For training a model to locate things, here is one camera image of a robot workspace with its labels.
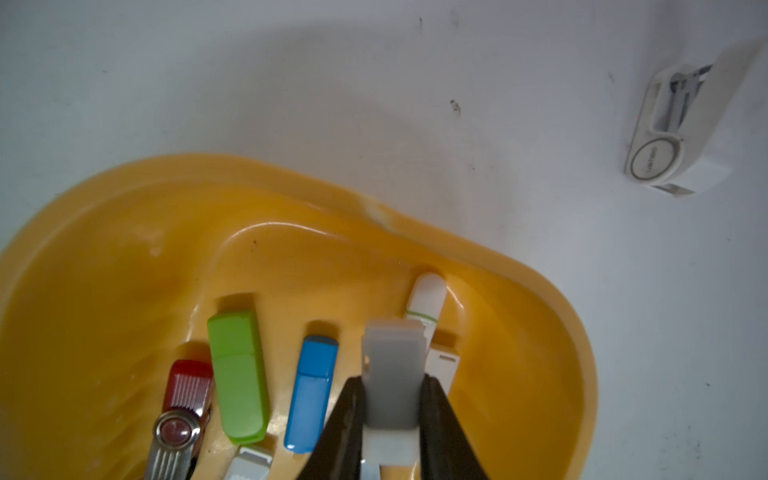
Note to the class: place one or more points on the green usb flash drive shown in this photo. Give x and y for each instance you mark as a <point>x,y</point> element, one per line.
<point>240,375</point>

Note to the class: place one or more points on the red black swivel usb drive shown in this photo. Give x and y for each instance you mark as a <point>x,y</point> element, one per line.
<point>179,430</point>

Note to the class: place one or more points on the blue usb flash drive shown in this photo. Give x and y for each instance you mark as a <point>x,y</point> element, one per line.
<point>311,393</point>

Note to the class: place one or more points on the white usb drive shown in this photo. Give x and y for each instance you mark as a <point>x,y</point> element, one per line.
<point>250,463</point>
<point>426,301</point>
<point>442,363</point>
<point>393,360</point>

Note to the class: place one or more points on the yellow plastic storage box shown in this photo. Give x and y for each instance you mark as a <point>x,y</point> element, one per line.
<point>116,279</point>

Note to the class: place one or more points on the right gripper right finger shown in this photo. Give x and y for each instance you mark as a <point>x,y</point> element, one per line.
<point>445,451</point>

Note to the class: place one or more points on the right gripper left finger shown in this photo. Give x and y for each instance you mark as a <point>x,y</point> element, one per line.
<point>338,452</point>

